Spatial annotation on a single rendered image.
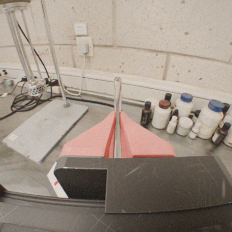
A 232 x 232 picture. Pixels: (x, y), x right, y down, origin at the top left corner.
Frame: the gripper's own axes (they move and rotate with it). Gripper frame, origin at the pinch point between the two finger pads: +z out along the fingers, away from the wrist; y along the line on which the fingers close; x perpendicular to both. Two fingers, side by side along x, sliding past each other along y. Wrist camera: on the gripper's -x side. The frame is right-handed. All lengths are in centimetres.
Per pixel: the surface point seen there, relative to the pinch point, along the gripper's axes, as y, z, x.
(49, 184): 17.4, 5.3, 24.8
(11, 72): 75, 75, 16
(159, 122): -14.8, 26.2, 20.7
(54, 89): 33, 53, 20
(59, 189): 14.0, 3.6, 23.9
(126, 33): -3.4, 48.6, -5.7
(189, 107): -25.1, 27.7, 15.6
